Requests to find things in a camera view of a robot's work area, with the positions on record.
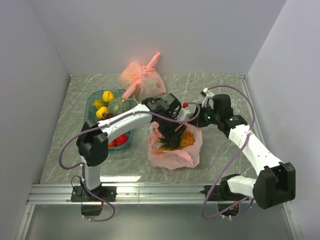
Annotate yellow fake lemon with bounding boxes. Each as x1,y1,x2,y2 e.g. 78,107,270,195
102,91,115,103

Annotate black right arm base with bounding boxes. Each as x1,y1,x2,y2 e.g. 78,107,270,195
200,174,256,220

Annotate red fake strawberry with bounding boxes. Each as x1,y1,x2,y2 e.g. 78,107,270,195
115,134,129,146

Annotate fake pineapple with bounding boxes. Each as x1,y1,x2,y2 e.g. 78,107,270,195
158,130,195,151

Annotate aluminium mounting rail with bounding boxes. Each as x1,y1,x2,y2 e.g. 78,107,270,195
16,183,295,240

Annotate pink plastic bag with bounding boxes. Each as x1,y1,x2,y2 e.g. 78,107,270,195
118,52,167,101
148,123,203,170

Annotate tied pink plastic bag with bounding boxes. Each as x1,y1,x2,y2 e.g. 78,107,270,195
118,52,167,101

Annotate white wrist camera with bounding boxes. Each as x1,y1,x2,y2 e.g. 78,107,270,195
200,87,214,108
176,102,193,122

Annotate purple fake grapes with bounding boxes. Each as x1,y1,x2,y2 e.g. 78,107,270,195
100,113,114,120

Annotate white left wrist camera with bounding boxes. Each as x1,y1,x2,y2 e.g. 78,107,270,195
176,102,193,122

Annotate red fake apple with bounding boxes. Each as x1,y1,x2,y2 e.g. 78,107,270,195
108,140,117,148

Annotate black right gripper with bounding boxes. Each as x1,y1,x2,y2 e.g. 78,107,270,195
187,103,221,128

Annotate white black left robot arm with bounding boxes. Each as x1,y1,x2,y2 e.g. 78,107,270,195
76,93,193,201

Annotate teal plastic fruit basket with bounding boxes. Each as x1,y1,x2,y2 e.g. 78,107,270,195
84,90,134,152

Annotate yellow fake pear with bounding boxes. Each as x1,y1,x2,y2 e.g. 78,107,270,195
95,106,109,120

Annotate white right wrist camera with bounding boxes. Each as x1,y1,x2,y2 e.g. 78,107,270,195
200,87,214,108

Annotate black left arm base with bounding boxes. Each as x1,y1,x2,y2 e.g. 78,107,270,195
70,185,117,222

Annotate yellow fake starfruit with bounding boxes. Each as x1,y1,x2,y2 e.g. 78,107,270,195
92,98,106,110

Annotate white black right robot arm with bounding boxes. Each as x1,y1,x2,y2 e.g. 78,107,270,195
196,90,296,209

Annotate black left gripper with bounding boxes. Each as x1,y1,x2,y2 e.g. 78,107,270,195
157,113,187,147

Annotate green netted fake melon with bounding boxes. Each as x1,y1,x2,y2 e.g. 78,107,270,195
107,97,131,116

